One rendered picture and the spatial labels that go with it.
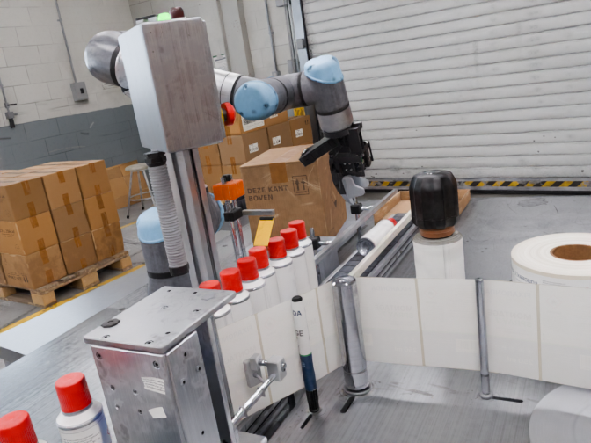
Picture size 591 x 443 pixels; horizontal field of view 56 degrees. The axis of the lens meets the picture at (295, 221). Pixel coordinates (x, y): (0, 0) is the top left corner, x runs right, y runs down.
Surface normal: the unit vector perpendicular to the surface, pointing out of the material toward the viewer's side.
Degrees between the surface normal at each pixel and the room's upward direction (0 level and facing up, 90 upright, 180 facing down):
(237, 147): 90
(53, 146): 90
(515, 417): 0
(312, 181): 90
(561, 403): 0
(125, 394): 90
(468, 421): 0
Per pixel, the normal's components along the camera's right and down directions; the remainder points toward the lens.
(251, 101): -0.34, 0.31
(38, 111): 0.81, 0.04
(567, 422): -0.14, -0.95
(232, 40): -0.57, 0.30
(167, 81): 0.47, 0.18
